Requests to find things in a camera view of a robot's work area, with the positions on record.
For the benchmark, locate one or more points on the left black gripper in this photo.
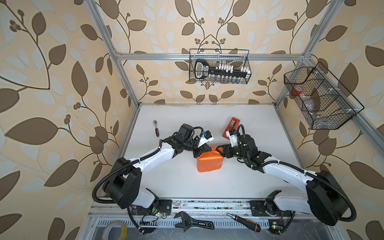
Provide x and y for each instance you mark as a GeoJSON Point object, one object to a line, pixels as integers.
{"type": "Point", "coordinates": [201, 149]}

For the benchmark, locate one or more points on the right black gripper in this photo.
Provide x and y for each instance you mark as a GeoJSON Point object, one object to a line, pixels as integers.
{"type": "Point", "coordinates": [225, 147]}

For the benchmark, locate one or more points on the yellow orange wrapping paper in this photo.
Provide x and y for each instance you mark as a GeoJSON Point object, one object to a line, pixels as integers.
{"type": "Point", "coordinates": [210, 161]}

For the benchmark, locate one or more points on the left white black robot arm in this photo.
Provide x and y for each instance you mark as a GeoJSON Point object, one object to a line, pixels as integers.
{"type": "Point", "coordinates": [122, 186]}

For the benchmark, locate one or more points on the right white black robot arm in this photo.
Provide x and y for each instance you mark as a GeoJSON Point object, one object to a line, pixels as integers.
{"type": "Point", "coordinates": [320, 195]}

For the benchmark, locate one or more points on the red tape dispenser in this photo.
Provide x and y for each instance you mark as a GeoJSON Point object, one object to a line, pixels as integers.
{"type": "Point", "coordinates": [232, 125]}

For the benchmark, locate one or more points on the black socket set holder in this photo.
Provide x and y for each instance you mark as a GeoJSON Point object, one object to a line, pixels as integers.
{"type": "Point", "coordinates": [202, 69]}

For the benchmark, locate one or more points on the black orange screwdriver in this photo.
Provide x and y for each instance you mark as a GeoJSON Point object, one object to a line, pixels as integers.
{"type": "Point", "coordinates": [253, 226]}

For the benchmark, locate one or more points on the red cap in basket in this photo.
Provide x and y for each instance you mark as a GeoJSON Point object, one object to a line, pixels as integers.
{"type": "Point", "coordinates": [297, 90]}

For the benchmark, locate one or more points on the black adjustable wrench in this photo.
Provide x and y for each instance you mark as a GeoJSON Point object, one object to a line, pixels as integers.
{"type": "Point", "coordinates": [188, 222]}

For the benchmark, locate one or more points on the clear packing tape roll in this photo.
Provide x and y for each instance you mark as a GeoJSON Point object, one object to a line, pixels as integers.
{"type": "Point", "coordinates": [115, 231]}

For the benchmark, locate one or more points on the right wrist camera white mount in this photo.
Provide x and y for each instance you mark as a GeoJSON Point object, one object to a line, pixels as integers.
{"type": "Point", "coordinates": [233, 135]}

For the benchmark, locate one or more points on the small red-handled ratchet wrench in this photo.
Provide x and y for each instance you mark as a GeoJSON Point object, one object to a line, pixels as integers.
{"type": "Point", "coordinates": [156, 128]}

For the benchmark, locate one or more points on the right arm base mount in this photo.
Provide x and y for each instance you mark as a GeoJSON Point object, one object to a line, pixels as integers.
{"type": "Point", "coordinates": [267, 207]}

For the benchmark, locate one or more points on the aluminium front rail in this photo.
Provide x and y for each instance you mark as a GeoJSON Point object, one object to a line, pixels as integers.
{"type": "Point", "coordinates": [201, 208]}

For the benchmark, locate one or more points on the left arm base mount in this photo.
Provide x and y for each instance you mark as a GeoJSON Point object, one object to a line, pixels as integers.
{"type": "Point", "coordinates": [151, 207]}

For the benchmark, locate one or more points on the black wire basket back wall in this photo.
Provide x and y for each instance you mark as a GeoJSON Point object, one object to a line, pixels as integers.
{"type": "Point", "coordinates": [234, 57]}

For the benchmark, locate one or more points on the black wire basket wall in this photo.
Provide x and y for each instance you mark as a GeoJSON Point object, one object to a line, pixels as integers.
{"type": "Point", "coordinates": [234, 57]}
{"type": "Point", "coordinates": [326, 102]}

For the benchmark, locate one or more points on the black wire basket right wall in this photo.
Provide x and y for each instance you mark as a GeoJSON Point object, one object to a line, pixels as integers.
{"type": "Point", "coordinates": [326, 102]}

